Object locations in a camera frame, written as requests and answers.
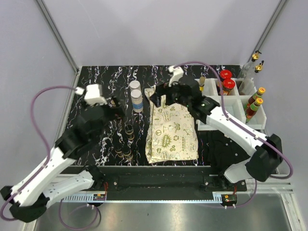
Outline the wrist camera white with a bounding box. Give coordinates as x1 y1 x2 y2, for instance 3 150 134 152
75 84 107 106
168 65 184 87

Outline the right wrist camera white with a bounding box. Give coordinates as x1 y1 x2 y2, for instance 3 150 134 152
168 65 184 87

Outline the white compartment organizer bin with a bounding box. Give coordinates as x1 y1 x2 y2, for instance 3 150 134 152
202 78 267 130

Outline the grey-lid spice jar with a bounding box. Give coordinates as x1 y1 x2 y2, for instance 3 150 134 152
129 80 141 91

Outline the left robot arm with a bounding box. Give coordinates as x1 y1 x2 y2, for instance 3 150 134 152
0 97 125 223

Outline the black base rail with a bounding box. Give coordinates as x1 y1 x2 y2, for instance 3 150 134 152
98 166 247 201

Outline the yellow-cap sauce bottle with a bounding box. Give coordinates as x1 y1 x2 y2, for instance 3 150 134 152
245 98 263 123
244 87 266 110

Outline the small brown-cap bottle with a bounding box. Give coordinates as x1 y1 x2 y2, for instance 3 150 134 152
198 76 206 92

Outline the gold-top glass oil bottle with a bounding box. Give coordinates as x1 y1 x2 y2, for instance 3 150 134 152
238 50 262 95

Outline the black folded shirt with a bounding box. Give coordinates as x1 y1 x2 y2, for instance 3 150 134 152
197 130 249 170

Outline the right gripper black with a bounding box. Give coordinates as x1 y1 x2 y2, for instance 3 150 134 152
149 79 191 108

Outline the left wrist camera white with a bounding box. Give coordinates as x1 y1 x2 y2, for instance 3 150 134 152
75 84 107 106

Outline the blue-label spice jar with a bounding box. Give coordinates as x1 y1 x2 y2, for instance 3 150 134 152
130 89 143 113

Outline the red-lid chili jar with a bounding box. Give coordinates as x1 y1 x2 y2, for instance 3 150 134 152
216 70 232 86
218 79 236 96

